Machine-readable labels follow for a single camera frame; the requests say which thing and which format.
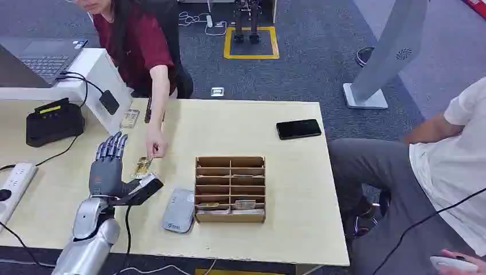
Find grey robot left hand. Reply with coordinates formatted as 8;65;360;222
88;131;142;199

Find white handheld device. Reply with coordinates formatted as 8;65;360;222
430;256;479;273

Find person's hand at card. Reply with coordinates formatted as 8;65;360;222
146;124;169;160

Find clear plastic card case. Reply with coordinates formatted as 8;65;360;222
119;109;140;129

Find black power adapter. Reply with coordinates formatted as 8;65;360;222
99;89;121;116

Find black desktop card device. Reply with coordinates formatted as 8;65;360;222
25;97;85;148

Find black pen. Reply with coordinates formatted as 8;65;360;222
143;96;153;124

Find grey card reader pad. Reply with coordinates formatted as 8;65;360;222
162;188;196;234

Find white desk riser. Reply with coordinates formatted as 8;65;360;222
0;48;134;136

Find wooden card box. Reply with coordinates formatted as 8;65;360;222
194;155;266;224

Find grey laptop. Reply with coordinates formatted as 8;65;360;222
0;37;89;89

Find person in red top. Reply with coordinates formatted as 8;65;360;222
64;0;179;160

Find pale card in box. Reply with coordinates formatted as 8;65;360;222
234;199;257;211

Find black office chair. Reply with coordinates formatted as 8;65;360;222
150;0;195;100

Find yellow floor tape square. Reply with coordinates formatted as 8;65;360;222
223;26;280;60

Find black smartphone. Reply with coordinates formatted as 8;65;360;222
275;119;323;141

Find black robot legs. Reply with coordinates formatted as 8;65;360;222
232;0;263;44

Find black chair base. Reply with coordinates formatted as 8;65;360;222
340;184;393;241

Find black round floor object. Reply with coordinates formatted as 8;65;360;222
355;46;375;68

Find white display stand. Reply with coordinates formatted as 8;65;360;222
342;0;430;111

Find person in white top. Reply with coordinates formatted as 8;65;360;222
328;77;486;275

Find person's hand holding device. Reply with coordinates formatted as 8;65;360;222
436;249;486;275

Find red object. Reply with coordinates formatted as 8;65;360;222
462;0;486;21

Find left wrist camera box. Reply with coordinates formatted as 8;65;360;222
112;173;164;207

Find black device power cable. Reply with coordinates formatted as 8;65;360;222
0;70;105;172

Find thin white cable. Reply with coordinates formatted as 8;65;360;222
113;259;218;275

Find white floor cable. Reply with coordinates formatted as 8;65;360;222
178;11;228;37

